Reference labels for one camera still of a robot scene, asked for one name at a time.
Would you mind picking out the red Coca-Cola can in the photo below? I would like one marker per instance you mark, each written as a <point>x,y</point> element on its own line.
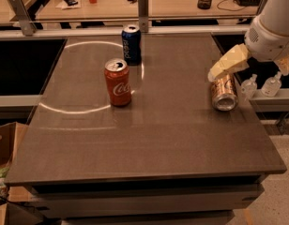
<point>116,74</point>

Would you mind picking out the brown cardboard box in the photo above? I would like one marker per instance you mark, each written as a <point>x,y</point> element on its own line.
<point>11,136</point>

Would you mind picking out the blue Pepsi can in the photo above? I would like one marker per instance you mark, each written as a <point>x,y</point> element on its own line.
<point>131,41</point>

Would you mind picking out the clear sanitizer bottle right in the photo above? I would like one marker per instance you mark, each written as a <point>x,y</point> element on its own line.
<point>272,85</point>

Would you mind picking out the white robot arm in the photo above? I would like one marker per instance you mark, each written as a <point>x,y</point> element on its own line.
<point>275,17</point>

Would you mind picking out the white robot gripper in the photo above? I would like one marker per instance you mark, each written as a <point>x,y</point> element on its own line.
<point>266,44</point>

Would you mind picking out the clear sanitizer bottle left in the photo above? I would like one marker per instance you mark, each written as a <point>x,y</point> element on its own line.
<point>249,86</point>

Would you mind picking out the clear sanitizer bottle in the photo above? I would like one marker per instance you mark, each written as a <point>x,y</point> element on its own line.
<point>272,85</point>
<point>249,86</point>

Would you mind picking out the left metal bracket post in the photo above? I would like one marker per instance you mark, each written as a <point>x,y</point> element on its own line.
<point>27,26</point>

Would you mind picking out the middle metal bracket post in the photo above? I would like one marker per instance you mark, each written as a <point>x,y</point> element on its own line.
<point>143,15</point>

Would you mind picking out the gold orange soda can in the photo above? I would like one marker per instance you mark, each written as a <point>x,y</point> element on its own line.
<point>223,94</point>

